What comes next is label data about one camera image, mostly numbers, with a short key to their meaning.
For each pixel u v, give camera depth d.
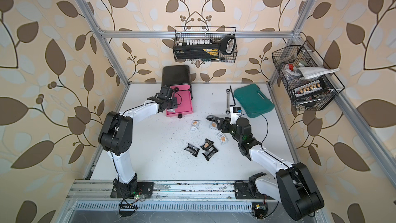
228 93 1.15
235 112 0.74
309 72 0.64
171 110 0.98
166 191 0.75
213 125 0.96
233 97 1.12
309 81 0.70
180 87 0.98
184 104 1.00
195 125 0.96
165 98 0.76
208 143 0.87
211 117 0.99
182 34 0.91
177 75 1.09
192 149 0.86
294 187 0.41
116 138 0.51
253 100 1.03
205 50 0.82
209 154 0.85
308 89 0.68
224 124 0.75
